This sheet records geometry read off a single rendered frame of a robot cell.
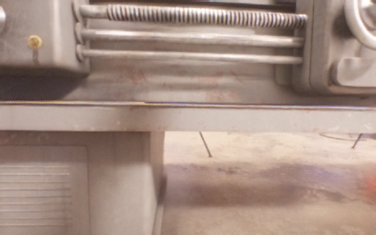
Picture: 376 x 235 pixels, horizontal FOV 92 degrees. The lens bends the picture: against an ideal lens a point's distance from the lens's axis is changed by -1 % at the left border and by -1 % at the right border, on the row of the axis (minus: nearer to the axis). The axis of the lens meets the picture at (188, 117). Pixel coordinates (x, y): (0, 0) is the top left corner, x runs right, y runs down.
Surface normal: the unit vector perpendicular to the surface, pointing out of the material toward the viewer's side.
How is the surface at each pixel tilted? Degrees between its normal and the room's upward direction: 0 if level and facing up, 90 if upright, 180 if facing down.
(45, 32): 90
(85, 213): 90
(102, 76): 90
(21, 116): 90
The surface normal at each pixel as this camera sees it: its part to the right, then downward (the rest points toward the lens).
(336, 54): 0.06, 0.07
